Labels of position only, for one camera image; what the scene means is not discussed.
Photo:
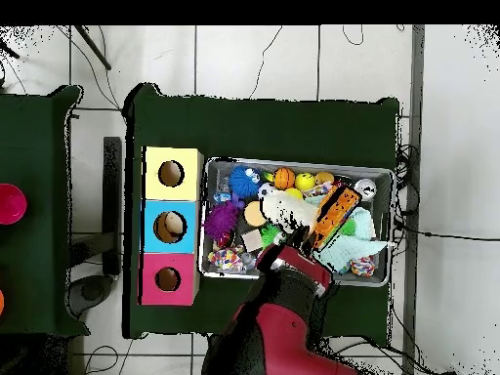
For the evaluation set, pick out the cream muslin cloth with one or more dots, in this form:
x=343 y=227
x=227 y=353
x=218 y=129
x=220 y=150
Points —
x=289 y=211

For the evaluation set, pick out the orange plastic toy block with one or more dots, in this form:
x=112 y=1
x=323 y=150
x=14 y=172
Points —
x=336 y=215

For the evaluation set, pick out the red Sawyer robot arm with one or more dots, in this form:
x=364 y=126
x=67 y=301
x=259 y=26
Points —
x=285 y=340

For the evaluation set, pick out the clear mesh bin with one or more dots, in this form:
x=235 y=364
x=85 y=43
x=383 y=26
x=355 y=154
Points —
x=381 y=187

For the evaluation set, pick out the wooden box with three holes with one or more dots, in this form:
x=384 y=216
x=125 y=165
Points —
x=156 y=191

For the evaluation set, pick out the mint green muslin cloth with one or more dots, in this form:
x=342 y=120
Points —
x=351 y=246

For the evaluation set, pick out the orange round sponge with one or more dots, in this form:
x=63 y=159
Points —
x=254 y=214

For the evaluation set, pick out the yellow tennis ball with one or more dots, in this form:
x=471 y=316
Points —
x=293 y=193

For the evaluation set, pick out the black and white soccer ball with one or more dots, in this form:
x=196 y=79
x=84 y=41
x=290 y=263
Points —
x=266 y=190

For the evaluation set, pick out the yellow smiley ball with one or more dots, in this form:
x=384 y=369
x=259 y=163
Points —
x=305 y=181

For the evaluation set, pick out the orange toy basketball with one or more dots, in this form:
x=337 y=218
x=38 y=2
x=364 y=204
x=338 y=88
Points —
x=284 y=178

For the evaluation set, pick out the orange plush toy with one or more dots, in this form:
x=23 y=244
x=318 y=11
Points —
x=324 y=177

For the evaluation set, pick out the purple spiky ball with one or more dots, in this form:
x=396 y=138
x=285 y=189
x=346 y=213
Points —
x=219 y=220

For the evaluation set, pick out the silver drink can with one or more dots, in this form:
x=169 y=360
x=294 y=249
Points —
x=366 y=190

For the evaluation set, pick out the blue fuzzy ball with eyes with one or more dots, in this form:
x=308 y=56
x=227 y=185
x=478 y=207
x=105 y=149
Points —
x=243 y=181

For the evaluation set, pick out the dark green tablecloth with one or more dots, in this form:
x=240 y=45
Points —
x=273 y=125
x=35 y=136

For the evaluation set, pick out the black stand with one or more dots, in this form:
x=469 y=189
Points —
x=112 y=195

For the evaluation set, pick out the pink ball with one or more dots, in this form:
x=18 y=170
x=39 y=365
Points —
x=9 y=205

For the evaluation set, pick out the black rod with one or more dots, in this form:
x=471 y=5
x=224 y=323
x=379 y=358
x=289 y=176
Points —
x=93 y=49

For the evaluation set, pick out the orange ball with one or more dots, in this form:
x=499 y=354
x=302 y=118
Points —
x=1 y=302

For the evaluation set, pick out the grey metal rail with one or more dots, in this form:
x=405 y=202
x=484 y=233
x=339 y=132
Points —
x=417 y=78

